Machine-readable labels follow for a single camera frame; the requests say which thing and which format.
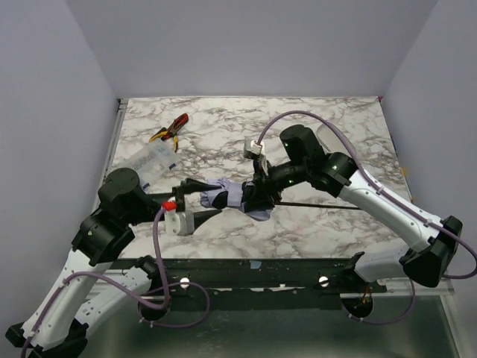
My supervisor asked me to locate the lilac umbrella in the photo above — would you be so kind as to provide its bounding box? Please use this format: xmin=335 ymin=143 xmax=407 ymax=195
xmin=200 ymin=178 xmax=360 ymax=222

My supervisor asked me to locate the beige zippered umbrella case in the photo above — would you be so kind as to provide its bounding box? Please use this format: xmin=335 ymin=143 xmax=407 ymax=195
xmin=316 ymin=124 xmax=356 ymax=157

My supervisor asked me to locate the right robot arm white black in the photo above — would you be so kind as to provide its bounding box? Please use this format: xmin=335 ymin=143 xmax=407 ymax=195
xmin=241 ymin=125 xmax=462 ymax=288

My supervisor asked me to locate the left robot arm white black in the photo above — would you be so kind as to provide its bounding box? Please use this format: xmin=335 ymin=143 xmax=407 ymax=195
xmin=5 ymin=168 xmax=219 ymax=357

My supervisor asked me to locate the clear plastic screw box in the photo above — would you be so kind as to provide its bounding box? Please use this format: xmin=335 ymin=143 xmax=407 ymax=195
xmin=121 ymin=140 xmax=180 ymax=190

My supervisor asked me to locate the blue tape piece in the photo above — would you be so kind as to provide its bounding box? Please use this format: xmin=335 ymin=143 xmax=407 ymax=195
xmin=250 ymin=261 xmax=262 ymax=269

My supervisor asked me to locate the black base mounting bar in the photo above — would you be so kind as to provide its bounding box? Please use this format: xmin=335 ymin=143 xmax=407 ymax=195
xmin=119 ymin=257 xmax=388 ymax=310

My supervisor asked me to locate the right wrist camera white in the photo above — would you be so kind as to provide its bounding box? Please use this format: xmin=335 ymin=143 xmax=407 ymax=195
xmin=243 ymin=139 xmax=268 ymax=173

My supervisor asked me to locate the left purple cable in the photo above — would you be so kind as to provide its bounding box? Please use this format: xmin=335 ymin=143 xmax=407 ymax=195
xmin=20 ymin=207 xmax=212 ymax=358

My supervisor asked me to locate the purple cable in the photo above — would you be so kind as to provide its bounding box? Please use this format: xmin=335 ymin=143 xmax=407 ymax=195
xmin=256 ymin=110 xmax=477 ymax=324
xmin=20 ymin=207 xmax=212 ymax=358

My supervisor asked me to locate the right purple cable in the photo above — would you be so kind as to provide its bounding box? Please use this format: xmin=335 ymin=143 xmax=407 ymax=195
xmin=256 ymin=110 xmax=477 ymax=324

